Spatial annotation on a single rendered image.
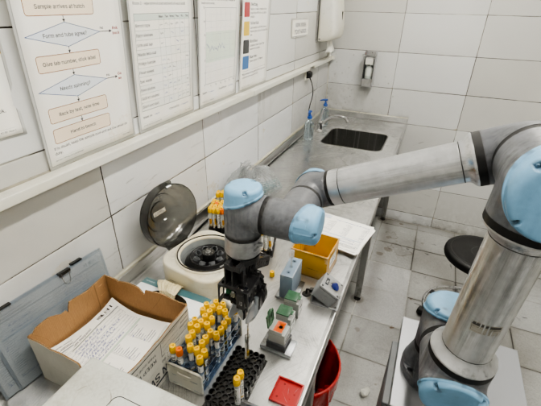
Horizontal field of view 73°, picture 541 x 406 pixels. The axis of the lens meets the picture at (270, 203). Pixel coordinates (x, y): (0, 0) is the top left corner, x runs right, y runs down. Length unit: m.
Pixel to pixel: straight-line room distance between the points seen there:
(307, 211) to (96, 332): 0.69
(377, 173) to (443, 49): 2.40
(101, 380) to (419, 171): 0.64
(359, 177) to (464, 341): 0.33
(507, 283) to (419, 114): 2.57
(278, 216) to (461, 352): 0.39
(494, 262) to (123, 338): 0.86
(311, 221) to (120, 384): 0.40
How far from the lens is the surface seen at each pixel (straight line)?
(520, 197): 0.55
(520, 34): 3.09
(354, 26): 3.13
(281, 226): 0.66
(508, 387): 1.12
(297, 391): 1.01
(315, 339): 1.11
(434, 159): 0.70
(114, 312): 1.15
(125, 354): 1.04
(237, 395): 0.93
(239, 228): 0.70
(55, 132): 1.02
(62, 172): 1.01
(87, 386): 0.70
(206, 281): 1.11
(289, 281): 1.15
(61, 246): 1.11
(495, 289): 0.66
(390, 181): 0.71
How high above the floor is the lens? 1.71
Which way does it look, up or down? 29 degrees down
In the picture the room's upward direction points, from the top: 1 degrees clockwise
